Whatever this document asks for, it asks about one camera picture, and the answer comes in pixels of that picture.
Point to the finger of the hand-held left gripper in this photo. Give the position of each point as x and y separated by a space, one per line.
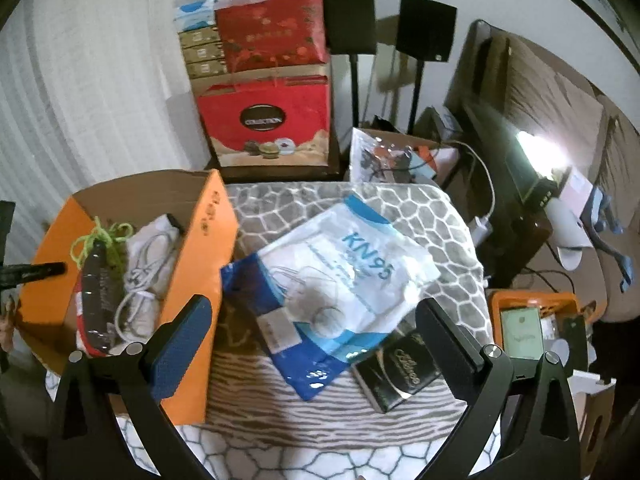
30 272

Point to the black and red pouch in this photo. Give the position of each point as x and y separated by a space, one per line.
100 290

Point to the brown sofa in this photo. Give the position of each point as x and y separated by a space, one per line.
620 260

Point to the pink box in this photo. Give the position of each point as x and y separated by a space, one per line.
577 185

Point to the dark side table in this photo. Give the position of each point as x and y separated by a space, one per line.
525 240

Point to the red gift bag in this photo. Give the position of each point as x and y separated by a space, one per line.
270 30

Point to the black speaker on stand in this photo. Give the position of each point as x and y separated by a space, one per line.
425 27
350 20

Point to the white curtain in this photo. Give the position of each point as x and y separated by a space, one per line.
100 60

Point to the blue white tissue pack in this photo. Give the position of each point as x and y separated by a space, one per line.
195 15

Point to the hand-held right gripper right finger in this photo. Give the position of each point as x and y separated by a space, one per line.
452 360

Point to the white face mask packet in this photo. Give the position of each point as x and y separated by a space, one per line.
350 270

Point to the large brown cushion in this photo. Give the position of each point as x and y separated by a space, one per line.
550 95

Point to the orange cardboard box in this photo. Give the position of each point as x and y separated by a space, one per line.
200 260

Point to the blue clamp holder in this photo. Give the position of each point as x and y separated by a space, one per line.
597 205

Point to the white cardboard box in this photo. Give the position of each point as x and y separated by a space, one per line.
597 410

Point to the orange plastic basket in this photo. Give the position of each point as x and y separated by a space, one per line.
500 300

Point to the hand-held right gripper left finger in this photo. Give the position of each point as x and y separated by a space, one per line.
180 345

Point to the small brown cushion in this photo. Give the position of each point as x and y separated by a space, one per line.
622 160

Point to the green box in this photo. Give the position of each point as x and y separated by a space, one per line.
520 332

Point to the brown cardboard box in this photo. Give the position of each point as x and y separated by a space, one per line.
430 157

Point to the white curved device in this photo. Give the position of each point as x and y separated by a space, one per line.
565 230

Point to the grey small device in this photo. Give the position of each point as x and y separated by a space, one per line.
442 125

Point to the clear plastic bag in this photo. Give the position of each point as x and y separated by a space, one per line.
370 155

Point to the black box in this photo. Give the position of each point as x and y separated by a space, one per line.
395 380

